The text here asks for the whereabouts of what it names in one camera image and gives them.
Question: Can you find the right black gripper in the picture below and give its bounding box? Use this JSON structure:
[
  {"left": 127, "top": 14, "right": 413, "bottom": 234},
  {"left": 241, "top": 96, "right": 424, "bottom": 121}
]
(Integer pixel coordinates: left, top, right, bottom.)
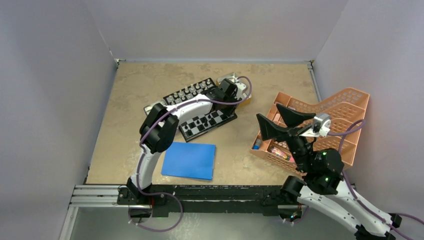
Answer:
[{"left": 254, "top": 103, "right": 313, "bottom": 173}]

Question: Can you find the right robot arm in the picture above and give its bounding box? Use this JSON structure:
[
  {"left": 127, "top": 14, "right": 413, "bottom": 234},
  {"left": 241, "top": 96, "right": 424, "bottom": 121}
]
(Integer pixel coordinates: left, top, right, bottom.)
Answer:
[{"left": 256, "top": 103, "right": 402, "bottom": 240}]

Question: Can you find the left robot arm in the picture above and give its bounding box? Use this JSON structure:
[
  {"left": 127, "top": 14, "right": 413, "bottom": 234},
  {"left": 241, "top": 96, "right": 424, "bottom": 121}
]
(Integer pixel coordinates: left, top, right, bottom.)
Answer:
[{"left": 126, "top": 78, "right": 252, "bottom": 205}]

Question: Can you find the white chess piece row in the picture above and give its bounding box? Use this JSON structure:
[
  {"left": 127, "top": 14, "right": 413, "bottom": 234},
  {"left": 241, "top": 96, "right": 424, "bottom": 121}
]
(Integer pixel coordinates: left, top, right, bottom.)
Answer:
[{"left": 163, "top": 78, "right": 216, "bottom": 105}]

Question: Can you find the gold rectangular metal tin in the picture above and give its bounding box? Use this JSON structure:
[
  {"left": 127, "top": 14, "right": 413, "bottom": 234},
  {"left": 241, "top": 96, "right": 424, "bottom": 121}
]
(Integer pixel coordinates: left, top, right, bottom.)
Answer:
[{"left": 215, "top": 72, "right": 252, "bottom": 107}]

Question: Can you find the blue capped small bottle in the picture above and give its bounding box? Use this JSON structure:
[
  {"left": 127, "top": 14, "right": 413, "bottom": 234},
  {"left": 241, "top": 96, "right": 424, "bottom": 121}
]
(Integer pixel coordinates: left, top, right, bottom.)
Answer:
[{"left": 252, "top": 138, "right": 263, "bottom": 150}]

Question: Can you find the black and silver chessboard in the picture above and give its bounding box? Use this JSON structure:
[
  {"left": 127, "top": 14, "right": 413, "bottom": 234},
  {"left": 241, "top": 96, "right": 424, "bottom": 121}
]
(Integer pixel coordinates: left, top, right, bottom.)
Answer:
[{"left": 163, "top": 77, "right": 238, "bottom": 143}]

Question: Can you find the orange plastic tiered organizer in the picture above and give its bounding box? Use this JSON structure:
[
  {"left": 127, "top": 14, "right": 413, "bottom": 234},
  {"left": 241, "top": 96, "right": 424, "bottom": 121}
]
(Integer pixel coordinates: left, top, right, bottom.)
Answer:
[{"left": 249, "top": 87, "right": 370, "bottom": 176}]

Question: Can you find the blue folder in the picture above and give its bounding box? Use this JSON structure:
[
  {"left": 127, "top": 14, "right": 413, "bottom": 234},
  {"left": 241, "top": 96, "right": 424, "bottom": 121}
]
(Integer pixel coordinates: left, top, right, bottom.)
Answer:
[{"left": 161, "top": 142, "right": 216, "bottom": 181}]

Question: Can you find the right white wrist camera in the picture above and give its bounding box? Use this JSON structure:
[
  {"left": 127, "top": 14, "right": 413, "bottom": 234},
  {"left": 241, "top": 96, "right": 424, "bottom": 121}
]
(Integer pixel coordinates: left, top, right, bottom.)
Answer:
[{"left": 299, "top": 112, "right": 331, "bottom": 138}]

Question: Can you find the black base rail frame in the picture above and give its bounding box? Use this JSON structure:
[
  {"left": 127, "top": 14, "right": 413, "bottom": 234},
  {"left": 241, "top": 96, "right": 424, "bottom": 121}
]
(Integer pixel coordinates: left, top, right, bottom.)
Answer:
[{"left": 69, "top": 184, "right": 306, "bottom": 218}]

